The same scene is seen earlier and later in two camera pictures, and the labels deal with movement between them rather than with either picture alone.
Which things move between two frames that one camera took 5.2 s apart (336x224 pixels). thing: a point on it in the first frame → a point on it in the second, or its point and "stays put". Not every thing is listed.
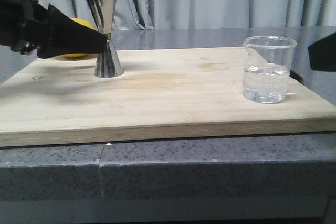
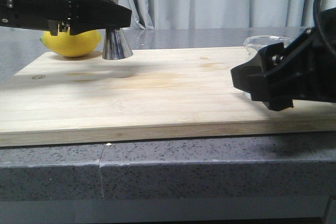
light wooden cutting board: [164, 94] stays put
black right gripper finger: [322, 54] → [306, 70]
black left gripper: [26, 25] → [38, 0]
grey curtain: [165, 0] stays put
